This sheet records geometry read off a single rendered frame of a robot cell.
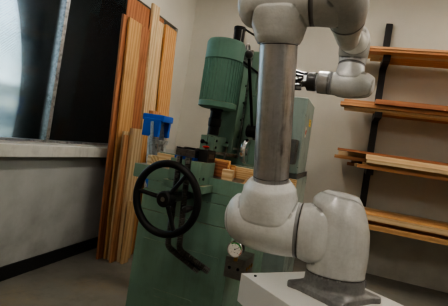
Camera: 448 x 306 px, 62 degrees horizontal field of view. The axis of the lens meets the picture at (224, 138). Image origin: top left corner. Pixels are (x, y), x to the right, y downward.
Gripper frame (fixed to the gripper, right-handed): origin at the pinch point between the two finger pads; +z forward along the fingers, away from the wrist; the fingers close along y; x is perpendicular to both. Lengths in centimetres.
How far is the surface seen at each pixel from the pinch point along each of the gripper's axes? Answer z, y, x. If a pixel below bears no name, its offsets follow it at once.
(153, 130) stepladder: 92, 35, -59
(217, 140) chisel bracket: 19.9, -12.9, -26.4
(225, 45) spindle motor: 21.0, 5.3, 11.3
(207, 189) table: 13, -40, -32
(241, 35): 22.3, 27.6, 9.4
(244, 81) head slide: 17.0, 15.5, -9.5
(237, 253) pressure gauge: -4, -52, -49
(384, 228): -62, 113, -172
